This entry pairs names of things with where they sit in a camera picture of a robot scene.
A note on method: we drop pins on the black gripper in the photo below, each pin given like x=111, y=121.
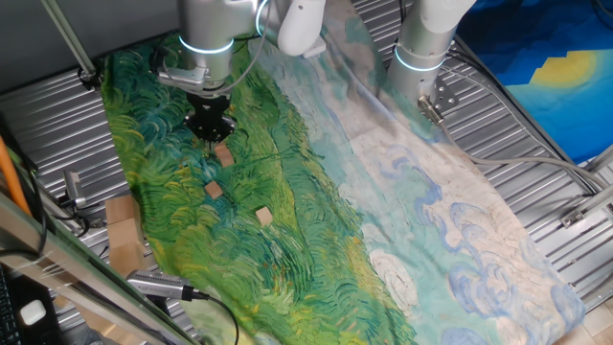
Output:
x=208, y=106

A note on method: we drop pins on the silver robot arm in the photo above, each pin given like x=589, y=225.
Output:
x=206, y=24

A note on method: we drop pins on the large wooden cube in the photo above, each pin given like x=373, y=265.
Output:
x=120, y=210
x=127, y=259
x=123, y=234

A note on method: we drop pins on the white power strip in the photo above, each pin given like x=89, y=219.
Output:
x=315, y=49

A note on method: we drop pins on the black pole clamp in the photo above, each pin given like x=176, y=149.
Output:
x=89, y=79

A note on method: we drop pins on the painted landscape cloth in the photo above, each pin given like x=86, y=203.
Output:
x=287, y=249

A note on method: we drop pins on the grey tripod pole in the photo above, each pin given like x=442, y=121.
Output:
x=67, y=33

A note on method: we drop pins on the orange pole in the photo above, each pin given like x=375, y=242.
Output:
x=9, y=175

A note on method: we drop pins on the small white case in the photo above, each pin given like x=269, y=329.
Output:
x=33, y=312

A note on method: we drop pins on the black keyboard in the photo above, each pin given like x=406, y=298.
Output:
x=6, y=311

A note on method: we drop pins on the blue and yellow cloth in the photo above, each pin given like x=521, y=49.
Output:
x=551, y=29

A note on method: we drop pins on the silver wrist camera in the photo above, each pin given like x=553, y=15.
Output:
x=184, y=77

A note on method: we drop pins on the small silver camera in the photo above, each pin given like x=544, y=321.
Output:
x=74, y=187

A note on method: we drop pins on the silver bar camera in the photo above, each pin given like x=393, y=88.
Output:
x=153, y=283

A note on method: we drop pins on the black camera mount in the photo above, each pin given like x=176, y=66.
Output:
x=158, y=304

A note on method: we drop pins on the metal frame beam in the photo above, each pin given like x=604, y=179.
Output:
x=72, y=268

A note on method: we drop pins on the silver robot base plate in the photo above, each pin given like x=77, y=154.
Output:
x=445, y=98

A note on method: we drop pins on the aluminium frame rail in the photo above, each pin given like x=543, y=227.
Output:
x=594, y=203
x=601, y=160

